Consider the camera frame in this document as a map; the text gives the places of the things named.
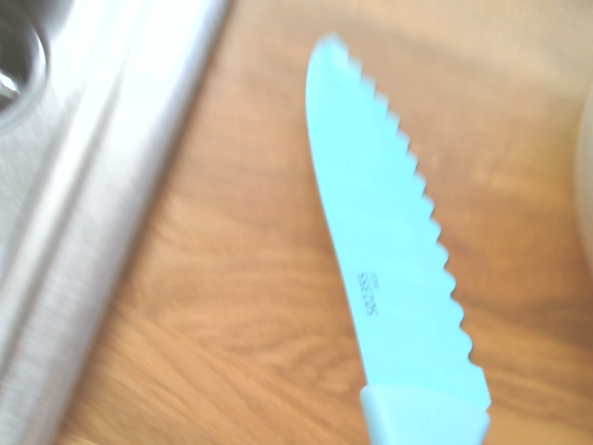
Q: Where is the light blue serrated knife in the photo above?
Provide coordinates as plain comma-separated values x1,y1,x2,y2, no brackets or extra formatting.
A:
305,32,492,445

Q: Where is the stainless steel sink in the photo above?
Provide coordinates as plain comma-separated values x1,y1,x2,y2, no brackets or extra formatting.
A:
0,0,233,445

